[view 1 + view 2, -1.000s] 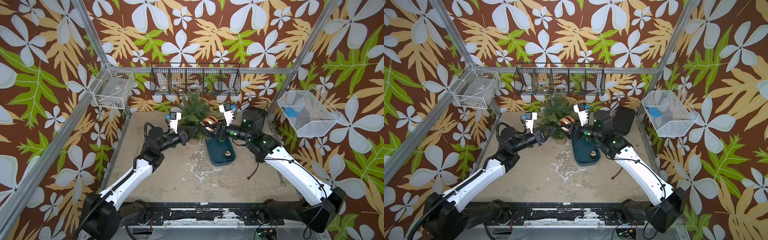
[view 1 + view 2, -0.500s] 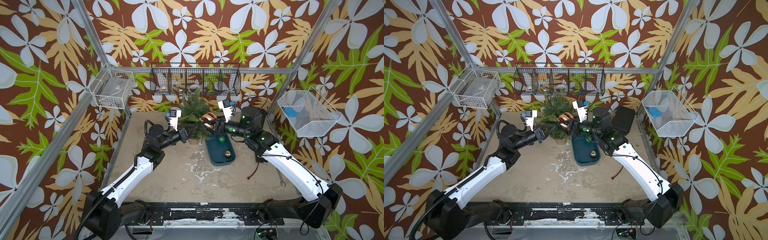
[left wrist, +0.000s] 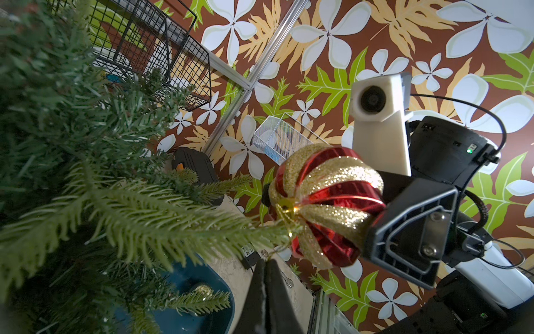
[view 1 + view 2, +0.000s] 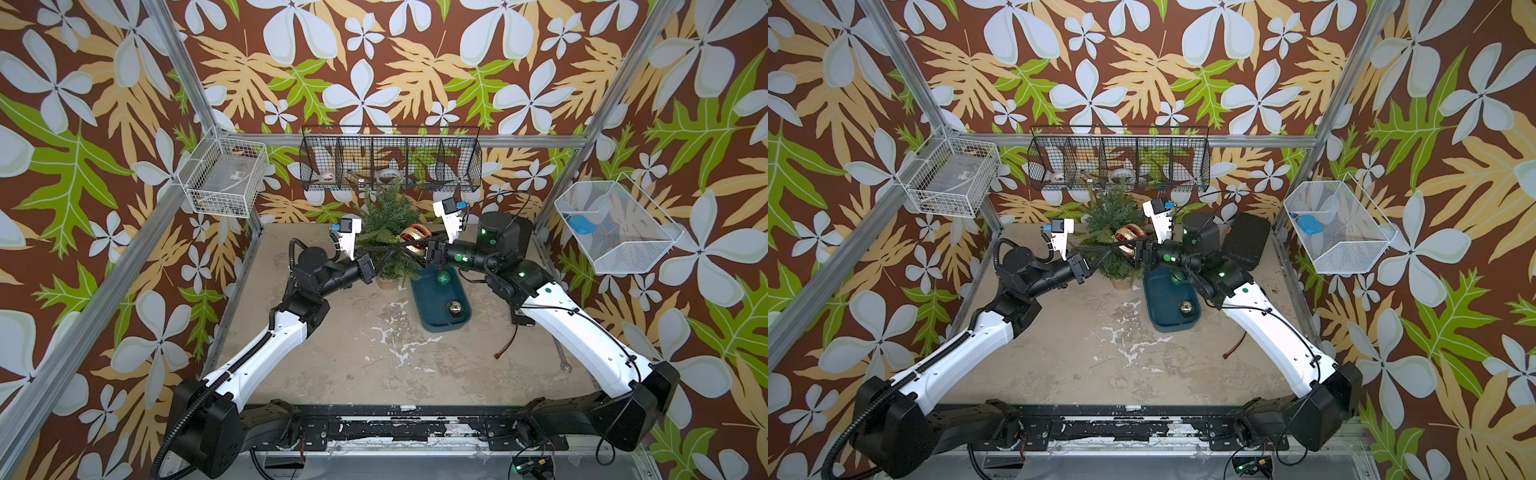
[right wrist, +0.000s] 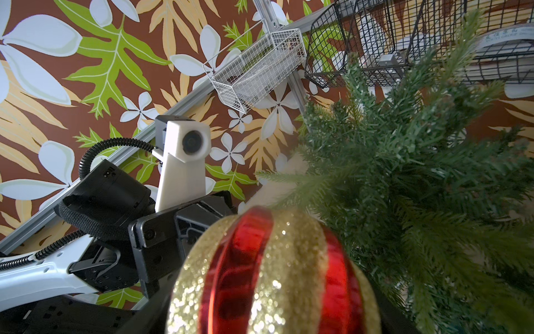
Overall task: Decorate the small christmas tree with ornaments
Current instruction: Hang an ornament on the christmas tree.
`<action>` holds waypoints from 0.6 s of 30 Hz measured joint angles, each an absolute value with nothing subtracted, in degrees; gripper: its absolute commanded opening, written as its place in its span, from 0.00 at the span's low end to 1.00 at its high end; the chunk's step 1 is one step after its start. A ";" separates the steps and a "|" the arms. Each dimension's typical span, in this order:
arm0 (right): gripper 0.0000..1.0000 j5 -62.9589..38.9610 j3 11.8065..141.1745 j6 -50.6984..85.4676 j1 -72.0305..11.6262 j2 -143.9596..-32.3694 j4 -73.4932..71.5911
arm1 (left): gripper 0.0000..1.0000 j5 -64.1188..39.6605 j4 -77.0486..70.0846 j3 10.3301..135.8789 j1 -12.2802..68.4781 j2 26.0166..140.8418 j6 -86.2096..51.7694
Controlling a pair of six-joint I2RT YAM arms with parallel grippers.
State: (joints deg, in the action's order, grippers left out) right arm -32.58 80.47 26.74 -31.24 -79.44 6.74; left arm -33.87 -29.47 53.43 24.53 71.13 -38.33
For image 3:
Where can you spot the small green christmas tree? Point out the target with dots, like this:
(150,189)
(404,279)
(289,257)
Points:
(82,197)

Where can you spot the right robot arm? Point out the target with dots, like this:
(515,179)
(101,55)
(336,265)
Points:
(485,295)

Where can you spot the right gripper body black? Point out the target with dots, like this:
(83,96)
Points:
(444,152)

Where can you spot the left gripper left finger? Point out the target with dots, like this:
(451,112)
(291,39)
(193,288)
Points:
(254,316)

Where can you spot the black wire basket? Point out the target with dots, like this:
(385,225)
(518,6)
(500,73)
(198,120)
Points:
(133,38)

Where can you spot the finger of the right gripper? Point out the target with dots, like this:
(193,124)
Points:
(409,237)

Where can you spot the gold ball ornament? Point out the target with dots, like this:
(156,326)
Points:
(202,290)

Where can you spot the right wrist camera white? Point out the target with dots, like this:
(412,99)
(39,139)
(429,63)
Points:
(378,107)

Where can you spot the teal plastic tray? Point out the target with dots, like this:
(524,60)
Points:
(157,301)

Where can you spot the black hard case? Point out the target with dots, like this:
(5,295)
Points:
(197,162)

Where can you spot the white mesh basket right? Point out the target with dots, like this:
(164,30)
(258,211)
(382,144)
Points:
(279,138)

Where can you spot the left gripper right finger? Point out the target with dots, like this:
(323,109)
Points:
(281,318)

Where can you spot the red gold striped ornament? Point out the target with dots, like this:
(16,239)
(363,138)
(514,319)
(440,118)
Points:
(331,196)

